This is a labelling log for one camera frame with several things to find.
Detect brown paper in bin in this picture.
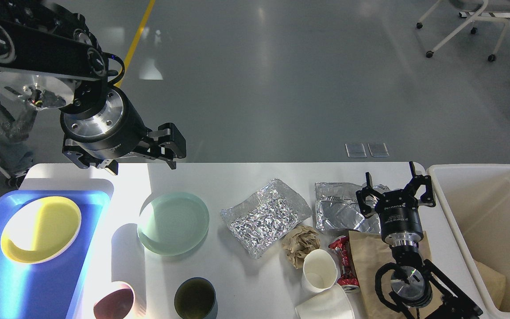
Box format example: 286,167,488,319
474,259,506,309

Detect white paper cup upright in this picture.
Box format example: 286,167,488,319
301,249,338,293

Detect brown paper bag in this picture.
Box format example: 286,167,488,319
348,231,442,319

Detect white paper cup lying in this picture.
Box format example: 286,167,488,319
295,284,355,319

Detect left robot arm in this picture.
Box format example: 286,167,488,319
0,0,186,175

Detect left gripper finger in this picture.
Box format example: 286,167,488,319
126,122,186,170
62,139,119,175

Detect floor outlet cover left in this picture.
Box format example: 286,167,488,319
345,143,367,158

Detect flattened foil tray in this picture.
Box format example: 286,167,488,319
314,182,380,234

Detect dark grey mug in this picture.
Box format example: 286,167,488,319
174,277,218,319

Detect beige waste bin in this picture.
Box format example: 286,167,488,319
428,163,510,319

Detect person in jeans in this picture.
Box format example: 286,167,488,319
0,101,36,189

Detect floor outlet cover right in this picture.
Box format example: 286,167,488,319
367,143,390,158

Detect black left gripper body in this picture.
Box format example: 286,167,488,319
60,86,149,160

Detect crumpled foil sheet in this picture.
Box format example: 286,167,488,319
220,179,313,259

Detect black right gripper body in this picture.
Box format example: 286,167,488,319
377,201,424,245

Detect yellow plate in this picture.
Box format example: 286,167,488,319
0,196,82,265

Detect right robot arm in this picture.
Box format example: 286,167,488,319
356,162,483,319

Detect pink mug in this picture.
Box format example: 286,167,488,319
93,281,136,319

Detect floor outlet cover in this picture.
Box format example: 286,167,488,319
345,143,367,158
367,143,390,158

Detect blue plastic tray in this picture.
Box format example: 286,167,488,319
0,190,110,319

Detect crumpled brown paper ball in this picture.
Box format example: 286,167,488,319
281,226,321,269

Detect white office chair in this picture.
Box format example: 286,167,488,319
425,0,510,62

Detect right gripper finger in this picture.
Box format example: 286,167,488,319
355,172,386,218
403,161,437,208

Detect crushed red soda can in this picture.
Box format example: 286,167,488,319
328,235,360,294

